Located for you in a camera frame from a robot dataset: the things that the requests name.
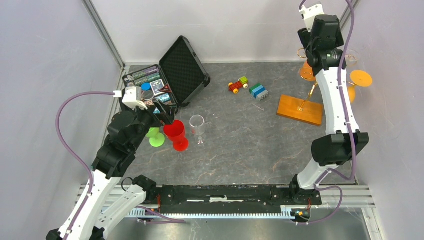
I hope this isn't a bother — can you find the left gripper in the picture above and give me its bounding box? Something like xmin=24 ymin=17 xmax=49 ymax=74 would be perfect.
xmin=126 ymin=97 xmax=177 ymax=151

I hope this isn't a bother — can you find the red plastic wine glass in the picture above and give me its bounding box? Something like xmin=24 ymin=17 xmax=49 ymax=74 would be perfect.
xmin=163 ymin=119 xmax=189 ymax=152

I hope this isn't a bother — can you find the green plastic wine glass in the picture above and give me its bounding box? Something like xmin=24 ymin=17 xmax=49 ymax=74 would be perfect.
xmin=146 ymin=127 xmax=165 ymax=148

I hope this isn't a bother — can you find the clear wine glass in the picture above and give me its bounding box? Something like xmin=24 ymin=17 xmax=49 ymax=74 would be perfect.
xmin=345 ymin=49 xmax=361 ymax=68
xmin=189 ymin=114 xmax=206 ymax=145

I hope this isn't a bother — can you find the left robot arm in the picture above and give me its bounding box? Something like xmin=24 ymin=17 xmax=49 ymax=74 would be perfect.
xmin=46 ymin=100 xmax=178 ymax=240

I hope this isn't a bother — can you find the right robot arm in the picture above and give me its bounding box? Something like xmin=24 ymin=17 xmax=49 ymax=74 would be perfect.
xmin=288 ymin=14 xmax=369 ymax=204

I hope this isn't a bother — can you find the gold wine glass rack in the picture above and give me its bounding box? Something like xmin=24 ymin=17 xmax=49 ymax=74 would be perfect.
xmin=276 ymin=47 xmax=357 ymax=127

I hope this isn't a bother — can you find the orange plastic wine glass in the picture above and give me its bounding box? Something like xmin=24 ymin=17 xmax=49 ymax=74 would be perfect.
xmin=299 ymin=61 xmax=316 ymax=82

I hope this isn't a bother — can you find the yellow plastic wine glass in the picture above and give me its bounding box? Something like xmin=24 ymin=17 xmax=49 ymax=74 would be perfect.
xmin=347 ymin=70 xmax=373 ymax=103

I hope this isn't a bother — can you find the black open case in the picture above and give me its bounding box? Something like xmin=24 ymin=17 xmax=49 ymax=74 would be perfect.
xmin=122 ymin=36 xmax=211 ymax=117

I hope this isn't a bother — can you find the toy brick car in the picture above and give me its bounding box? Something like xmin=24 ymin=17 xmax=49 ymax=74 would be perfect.
xmin=228 ymin=76 xmax=249 ymax=94

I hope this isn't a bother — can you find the blue green brick stack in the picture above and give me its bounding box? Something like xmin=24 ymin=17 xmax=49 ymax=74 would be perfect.
xmin=249 ymin=83 xmax=269 ymax=101

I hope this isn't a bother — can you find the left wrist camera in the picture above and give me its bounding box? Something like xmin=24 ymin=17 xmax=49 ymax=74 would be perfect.
xmin=122 ymin=86 xmax=148 ymax=110

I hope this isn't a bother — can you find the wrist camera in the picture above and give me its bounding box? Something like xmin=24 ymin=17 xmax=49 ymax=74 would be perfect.
xmin=122 ymin=86 xmax=148 ymax=110
xmin=299 ymin=2 xmax=325 ymax=25

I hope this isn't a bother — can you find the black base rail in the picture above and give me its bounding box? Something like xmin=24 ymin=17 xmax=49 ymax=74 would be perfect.
xmin=79 ymin=183 xmax=375 ymax=221

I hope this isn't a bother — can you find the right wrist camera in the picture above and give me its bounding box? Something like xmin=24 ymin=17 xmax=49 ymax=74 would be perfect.
xmin=299 ymin=2 xmax=325 ymax=25

